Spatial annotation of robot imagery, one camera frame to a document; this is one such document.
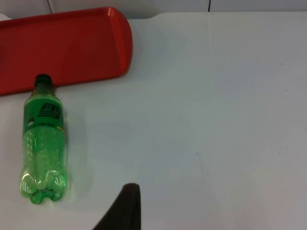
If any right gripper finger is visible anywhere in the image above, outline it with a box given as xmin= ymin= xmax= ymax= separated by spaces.
xmin=92 ymin=183 xmax=142 ymax=230

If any green plastic bottle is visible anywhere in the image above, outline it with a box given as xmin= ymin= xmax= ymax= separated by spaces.
xmin=18 ymin=73 xmax=71 ymax=205

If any red plastic tray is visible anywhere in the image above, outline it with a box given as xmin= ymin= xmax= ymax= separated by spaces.
xmin=0 ymin=6 xmax=133 ymax=97

